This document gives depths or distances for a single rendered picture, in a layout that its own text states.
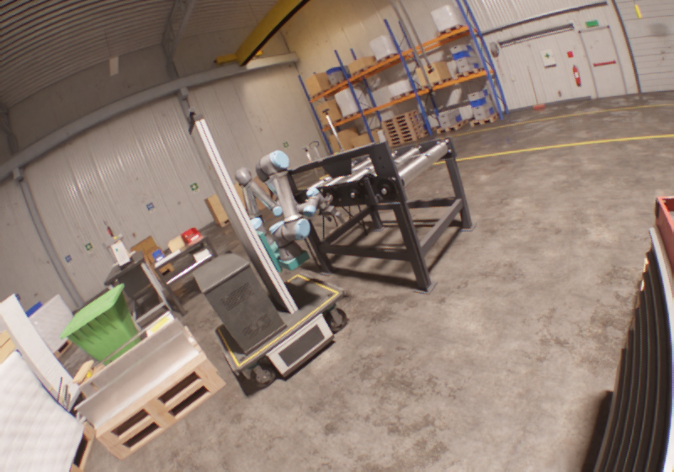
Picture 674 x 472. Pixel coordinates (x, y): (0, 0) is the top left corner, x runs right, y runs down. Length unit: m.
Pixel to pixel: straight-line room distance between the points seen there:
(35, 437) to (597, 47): 12.83
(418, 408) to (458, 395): 0.21
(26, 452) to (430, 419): 2.83
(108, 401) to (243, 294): 1.51
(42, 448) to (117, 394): 0.98
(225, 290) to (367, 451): 1.17
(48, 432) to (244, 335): 2.10
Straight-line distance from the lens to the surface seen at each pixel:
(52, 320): 7.45
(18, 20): 10.36
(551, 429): 1.46
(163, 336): 2.59
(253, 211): 2.33
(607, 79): 10.52
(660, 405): 0.67
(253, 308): 1.80
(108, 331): 3.20
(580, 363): 1.66
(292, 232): 1.65
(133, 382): 2.46
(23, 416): 2.89
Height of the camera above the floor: 1.34
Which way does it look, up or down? 17 degrees down
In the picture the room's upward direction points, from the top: 23 degrees counter-clockwise
